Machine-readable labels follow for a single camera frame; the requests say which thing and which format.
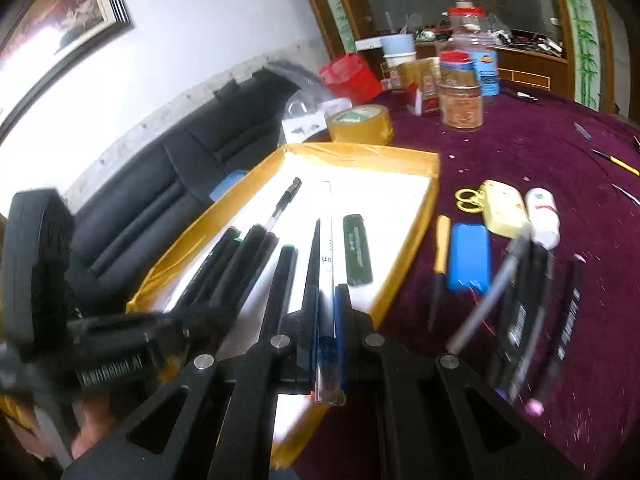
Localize yellow cardboard tray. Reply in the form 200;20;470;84
0;142;442;471

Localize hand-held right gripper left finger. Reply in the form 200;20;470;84
62;285;323;480

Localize black marker white print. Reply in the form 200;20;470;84
492;245;553;401

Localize red plastic bag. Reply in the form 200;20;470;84
319;52;383;108

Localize clear jar red lid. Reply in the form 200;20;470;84
447;5;488;56

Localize black marker pink cap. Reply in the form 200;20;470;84
530;254;587;416

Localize clear pen blue ink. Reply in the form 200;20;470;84
315;179;347;406

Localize dark green lighter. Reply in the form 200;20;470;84
342;214;375;287

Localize pale blue white cup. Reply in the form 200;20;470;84
380;34;418;68

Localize black marker grey cap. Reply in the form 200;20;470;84
445;232;533;356

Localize yellow pencil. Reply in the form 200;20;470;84
592;149;640;177

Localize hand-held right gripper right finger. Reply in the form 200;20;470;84
334;282;586;480

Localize grey plastic bag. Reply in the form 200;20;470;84
262;60;321;91

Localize clear ballpoint pen black cap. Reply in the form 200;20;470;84
247;176;303;246

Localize white package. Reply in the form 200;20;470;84
282;110;331;143

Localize yellow black pen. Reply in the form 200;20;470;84
427;215;452;333

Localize clear jar brown contents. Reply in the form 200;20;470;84
440;85;486;133

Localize person's left hand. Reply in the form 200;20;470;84
70;390;133;461

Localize bamboo painted panel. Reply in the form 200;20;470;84
310;0;358;56
555;0;606;111

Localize gold cardboard box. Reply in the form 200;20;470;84
387;57;441;93

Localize blue cloth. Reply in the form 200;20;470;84
210;172;246;203

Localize brown tape roll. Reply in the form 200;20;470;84
327;104;395;145

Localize framed wall picture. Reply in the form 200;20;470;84
0;0;133;126

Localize small white bottle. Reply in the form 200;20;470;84
525;187;561;251

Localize maroon table cloth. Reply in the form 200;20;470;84
295;80;640;480

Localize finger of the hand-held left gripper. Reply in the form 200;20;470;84
67;304;237;357

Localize black sofa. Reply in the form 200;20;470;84
65;67;301;306

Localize yellow scissors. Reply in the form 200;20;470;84
454;187;483;212

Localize clear thin pen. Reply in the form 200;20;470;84
612;182;640;206

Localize thin black pen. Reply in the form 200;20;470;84
300;219;322;311

